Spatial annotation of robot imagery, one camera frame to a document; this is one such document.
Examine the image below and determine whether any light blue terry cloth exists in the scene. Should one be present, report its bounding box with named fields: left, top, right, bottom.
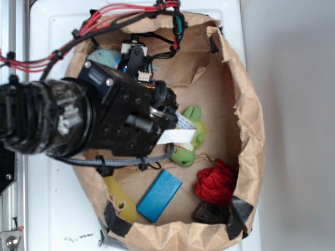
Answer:
left=83, top=49, right=160, bottom=75

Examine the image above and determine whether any white flat ribbon cable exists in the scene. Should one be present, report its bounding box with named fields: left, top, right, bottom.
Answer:
left=156, top=111, right=197, bottom=145

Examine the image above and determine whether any green plush turtle toy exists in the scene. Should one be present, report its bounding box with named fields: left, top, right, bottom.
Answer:
left=170, top=105, right=208, bottom=167

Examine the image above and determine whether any red and black cable bundle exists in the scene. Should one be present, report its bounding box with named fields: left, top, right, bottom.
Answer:
left=0, top=0, right=189, bottom=81

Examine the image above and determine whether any aluminium frame rail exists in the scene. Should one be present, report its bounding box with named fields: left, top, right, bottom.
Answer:
left=1, top=1, right=30, bottom=250

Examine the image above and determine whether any brown paper bag box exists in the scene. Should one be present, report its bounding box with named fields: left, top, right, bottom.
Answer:
left=73, top=12, right=265, bottom=250

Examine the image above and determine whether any black metal bracket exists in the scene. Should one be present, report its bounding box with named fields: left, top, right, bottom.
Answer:
left=0, top=142, right=17, bottom=195

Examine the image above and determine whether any yellow plastic piece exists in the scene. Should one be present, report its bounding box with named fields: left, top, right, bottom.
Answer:
left=103, top=176, right=138, bottom=223

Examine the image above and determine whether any grey braided cable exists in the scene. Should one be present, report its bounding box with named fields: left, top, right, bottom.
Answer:
left=52, top=146, right=175, bottom=171

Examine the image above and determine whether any dark brown rock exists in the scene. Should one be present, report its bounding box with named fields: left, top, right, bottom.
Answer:
left=193, top=202, right=230, bottom=224

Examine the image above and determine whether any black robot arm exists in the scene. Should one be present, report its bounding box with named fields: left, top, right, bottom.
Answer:
left=1, top=61, right=178, bottom=157

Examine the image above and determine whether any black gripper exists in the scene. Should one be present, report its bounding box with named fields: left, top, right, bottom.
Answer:
left=77, top=60, right=178, bottom=157

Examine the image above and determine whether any blue wooden block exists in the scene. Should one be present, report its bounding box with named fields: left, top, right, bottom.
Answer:
left=137, top=170, right=183, bottom=223

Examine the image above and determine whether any red crumpled cloth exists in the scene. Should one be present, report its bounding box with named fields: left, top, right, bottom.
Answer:
left=194, top=159, right=238, bottom=207

